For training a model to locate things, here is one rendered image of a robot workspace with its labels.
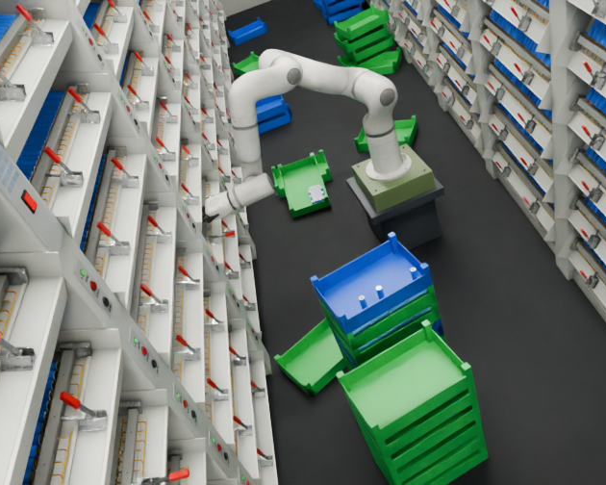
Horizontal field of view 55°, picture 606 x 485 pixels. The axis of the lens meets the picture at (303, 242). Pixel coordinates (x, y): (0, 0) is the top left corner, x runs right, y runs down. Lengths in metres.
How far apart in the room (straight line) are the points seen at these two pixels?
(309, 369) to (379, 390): 0.66
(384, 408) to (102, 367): 0.81
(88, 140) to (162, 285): 0.39
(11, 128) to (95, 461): 0.54
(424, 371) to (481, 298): 0.74
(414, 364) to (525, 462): 0.49
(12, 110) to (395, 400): 1.14
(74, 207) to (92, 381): 0.32
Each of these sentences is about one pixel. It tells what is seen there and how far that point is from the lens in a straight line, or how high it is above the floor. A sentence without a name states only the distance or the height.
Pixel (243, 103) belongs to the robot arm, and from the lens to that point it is 2.00.
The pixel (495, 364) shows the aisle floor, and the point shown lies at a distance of 2.16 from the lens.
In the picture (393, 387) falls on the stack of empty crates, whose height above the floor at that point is 0.40.
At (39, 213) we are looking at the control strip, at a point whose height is 1.34.
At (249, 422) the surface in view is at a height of 0.29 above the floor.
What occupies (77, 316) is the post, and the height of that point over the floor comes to 1.16.
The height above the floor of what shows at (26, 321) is 1.26.
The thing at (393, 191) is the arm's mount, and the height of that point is 0.35.
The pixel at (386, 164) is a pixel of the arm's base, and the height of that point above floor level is 0.42.
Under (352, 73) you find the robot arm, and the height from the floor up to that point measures 0.80.
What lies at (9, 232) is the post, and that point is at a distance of 0.98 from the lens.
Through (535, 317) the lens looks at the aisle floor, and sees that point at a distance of 2.28.
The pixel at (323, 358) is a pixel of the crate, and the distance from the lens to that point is 2.29.
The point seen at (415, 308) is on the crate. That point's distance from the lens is 1.79.
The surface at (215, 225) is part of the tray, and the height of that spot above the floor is 0.49.
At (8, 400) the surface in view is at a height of 1.26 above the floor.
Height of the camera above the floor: 1.77
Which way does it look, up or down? 39 degrees down
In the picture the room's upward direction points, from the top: 22 degrees counter-clockwise
